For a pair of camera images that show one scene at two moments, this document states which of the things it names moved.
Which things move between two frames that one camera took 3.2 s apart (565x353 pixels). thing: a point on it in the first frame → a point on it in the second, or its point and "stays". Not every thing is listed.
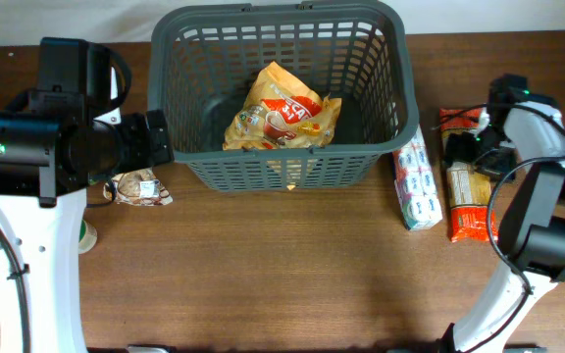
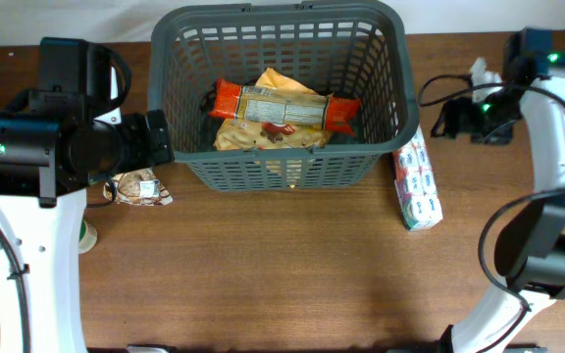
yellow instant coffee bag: [280, 112] stays
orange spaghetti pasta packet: [472, 213] → [279, 106]
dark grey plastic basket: [201, 59] stays
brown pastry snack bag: [138, 187] stays
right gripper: [458, 148] → [457, 119]
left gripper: [146, 155] stays
